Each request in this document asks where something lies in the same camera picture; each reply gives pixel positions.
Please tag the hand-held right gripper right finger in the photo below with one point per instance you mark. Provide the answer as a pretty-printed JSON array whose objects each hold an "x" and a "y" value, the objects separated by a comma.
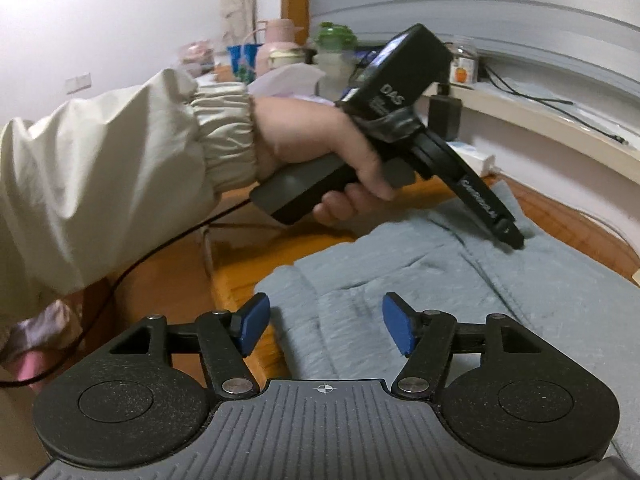
[{"x": 397, "y": 325}]

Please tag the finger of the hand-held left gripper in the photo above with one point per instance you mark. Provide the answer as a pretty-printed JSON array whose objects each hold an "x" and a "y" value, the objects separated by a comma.
[{"x": 511, "y": 235}]

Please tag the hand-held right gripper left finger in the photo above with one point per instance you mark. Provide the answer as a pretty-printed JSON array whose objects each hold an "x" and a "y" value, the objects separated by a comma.
[{"x": 255, "y": 325}]

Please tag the grey hoodie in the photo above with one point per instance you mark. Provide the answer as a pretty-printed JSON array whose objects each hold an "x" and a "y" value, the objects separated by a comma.
[{"x": 450, "y": 270}]

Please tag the person's left forearm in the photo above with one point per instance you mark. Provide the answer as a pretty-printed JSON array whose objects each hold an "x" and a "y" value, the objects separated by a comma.
[{"x": 100, "y": 160}]

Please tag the person's left hand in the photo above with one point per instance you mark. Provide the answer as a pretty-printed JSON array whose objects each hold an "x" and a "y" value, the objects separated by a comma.
[{"x": 310, "y": 130}]

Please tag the glass jar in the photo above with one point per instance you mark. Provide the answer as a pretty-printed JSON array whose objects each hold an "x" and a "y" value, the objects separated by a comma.
[{"x": 462, "y": 67}]

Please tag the black power adapter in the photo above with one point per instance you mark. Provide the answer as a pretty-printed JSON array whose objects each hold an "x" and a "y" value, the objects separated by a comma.
[{"x": 445, "y": 117}]

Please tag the green lid bottle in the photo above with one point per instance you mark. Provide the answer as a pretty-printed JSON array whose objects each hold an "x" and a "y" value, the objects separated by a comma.
[{"x": 335, "y": 40}]

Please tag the white power strip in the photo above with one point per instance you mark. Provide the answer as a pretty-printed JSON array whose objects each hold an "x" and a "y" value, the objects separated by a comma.
[{"x": 472, "y": 157}]

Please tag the grey window blind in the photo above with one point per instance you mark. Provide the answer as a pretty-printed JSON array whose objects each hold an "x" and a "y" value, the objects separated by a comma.
[{"x": 500, "y": 10}]

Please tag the cream window sill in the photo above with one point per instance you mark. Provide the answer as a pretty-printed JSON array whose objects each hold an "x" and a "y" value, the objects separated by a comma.
[{"x": 550, "y": 125}]

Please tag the pink thermos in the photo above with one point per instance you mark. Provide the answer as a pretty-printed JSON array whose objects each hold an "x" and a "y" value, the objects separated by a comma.
[{"x": 280, "y": 35}]

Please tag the blue bag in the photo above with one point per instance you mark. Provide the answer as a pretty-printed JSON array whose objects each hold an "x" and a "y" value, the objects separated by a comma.
[{"x": 240, "y": 60}]

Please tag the beige hanging cloth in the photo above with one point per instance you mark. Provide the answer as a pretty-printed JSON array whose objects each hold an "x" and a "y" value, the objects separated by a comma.
[{"x": 237, "y": 0}]

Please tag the pink clothing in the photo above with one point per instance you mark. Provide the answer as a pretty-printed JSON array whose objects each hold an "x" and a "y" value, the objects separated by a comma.
[{"x": 32, "y": 367}]

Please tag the white wall outlet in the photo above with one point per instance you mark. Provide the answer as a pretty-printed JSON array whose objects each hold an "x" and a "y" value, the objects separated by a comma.
[{"x": 79, "y": 83}]

